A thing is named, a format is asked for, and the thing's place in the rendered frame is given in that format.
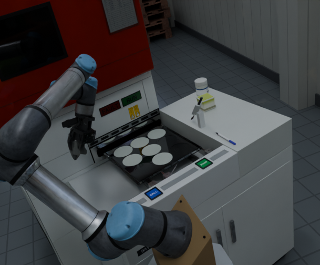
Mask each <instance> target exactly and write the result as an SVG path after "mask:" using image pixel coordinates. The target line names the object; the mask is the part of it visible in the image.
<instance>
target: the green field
mask: <svg viewBox="0 0 320 265"><path fill-rule="evenodd" d="M140 98H141V95H140V92H137V93H135V94H133V95H130V96H128V97H126V98H124V99H122V102H123V106H125V105H127V104H129V103H131V102H133V101H136V100H138V99H140Z"/></svg>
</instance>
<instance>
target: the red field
mask: <svg viewBox="0 0 320 265"><path fill-rule="evenodd" d="M118 108H120V105H119V101H117V102H115V103H113V104H111V105H109V106H106V107H104V108H102V109H100V112H101V115H102V116H103V115H106V114H108V113H110V112H112V111H114V110H116V109H118Z"/></svg>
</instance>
